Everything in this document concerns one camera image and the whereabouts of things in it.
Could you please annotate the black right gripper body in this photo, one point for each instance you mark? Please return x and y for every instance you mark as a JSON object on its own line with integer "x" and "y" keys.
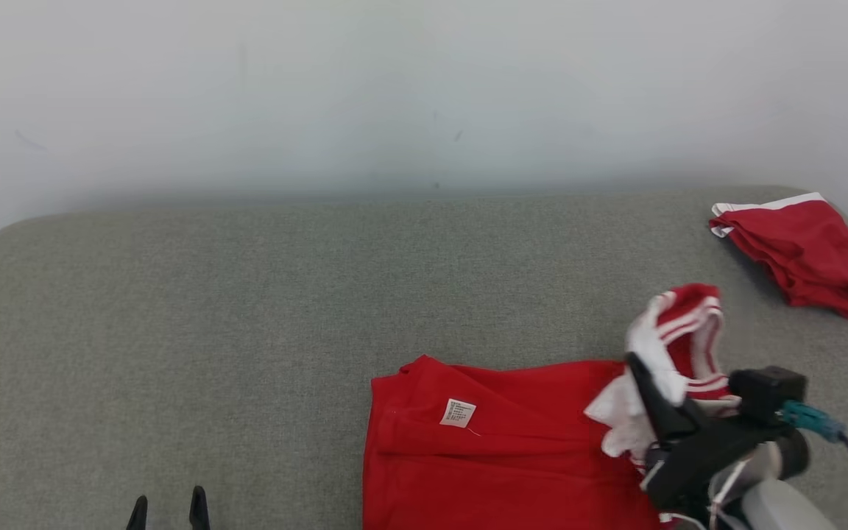
{"x": 696, "y": 464}

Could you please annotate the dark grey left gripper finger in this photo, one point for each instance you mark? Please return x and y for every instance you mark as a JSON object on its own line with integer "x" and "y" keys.
{"x": 199, "y": 511}
{"x": 138, "y": 515}

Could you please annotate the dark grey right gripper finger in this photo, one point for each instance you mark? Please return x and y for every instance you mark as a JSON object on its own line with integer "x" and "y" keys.
{"x": 663, "y": 412}

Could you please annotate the red jersey with white sleeves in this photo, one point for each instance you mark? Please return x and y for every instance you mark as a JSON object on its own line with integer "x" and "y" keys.
{"x": 527, "y": 456}

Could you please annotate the red white sports shorts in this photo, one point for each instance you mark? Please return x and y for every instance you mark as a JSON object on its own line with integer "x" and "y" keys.
{"x": 807, "y": 250}

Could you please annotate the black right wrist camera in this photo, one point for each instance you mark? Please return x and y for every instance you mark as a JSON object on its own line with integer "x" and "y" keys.
{"x": 766, "y": 394}

